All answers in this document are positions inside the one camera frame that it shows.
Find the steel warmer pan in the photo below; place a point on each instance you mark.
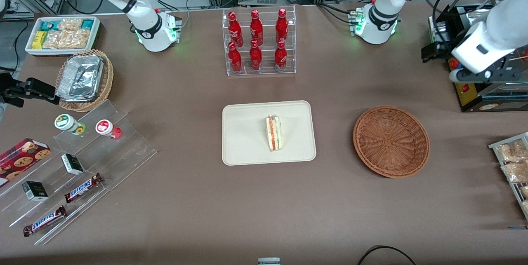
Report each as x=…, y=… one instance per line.
x=472, y=18

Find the yellow snack packet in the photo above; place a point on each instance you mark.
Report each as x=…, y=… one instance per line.
x=39, y=39

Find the round brown wicker basket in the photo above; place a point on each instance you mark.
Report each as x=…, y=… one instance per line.
x=392, y=141

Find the small black box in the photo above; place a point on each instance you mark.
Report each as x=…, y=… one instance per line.
x=35, y=191
x=72, y=164

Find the clear acrylic stepped display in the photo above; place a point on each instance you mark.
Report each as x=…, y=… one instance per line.
x=132, y=149

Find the red lid cup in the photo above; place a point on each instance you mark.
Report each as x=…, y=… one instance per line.
x=104, y=127

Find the clear pastry bag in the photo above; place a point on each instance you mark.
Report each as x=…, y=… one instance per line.
x=525, y=206
x=524, y=191
x=515, y=172
x=511, y=151

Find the white rectangular snack bin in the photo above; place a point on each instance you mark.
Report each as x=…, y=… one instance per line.
x=62, y=52

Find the clear cracker bag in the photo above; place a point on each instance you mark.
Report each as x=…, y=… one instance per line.
x=78, y=38
x=55, y=41
x=70, y=24

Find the tray of packaged snacks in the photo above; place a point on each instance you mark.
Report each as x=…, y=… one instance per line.
x=495, y=146

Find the red cola bottle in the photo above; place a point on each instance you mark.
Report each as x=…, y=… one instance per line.
x=234, y=30
x=256, y=28
x=255, y=57
x=280, y=55
x=281, y=26
x=235, y=59

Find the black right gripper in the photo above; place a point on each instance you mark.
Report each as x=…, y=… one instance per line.
x=9, y=90

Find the black food warmer machine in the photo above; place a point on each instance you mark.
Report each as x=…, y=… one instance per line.
x=470, y=97

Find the red tartan cookie box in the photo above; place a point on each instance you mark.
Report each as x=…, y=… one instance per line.
x=20, y=158

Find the aluminium foil tray stack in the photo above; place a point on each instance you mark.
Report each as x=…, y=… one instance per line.
x=80, y=77

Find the teal snack packet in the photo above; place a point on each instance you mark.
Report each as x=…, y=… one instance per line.
x=48, y=25
x=87, y=23

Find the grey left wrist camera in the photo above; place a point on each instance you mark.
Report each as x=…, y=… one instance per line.
x=474, y=76

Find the snickers chocolate bar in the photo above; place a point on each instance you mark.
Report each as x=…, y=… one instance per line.
x=44, y=221
x=82, y=188

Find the small grey device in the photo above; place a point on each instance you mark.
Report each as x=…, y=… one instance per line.
x=269, y=261

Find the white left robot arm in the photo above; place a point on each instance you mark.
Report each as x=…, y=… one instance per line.
x=381, y=5

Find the clear acrylic bottle rack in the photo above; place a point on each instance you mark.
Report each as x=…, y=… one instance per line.
x=268, y=52

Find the beige plastic tray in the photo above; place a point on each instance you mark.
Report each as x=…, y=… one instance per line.
x=243, y=133

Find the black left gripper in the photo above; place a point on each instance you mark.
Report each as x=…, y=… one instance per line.
x=442, y=49

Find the triangular sandwich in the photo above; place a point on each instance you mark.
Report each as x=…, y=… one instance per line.
x=273, y=133

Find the green lid cup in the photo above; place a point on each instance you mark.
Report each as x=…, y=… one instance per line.
x=66, y=122

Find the oval light wicker basket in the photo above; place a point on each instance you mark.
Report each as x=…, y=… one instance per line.
x=108, y=79

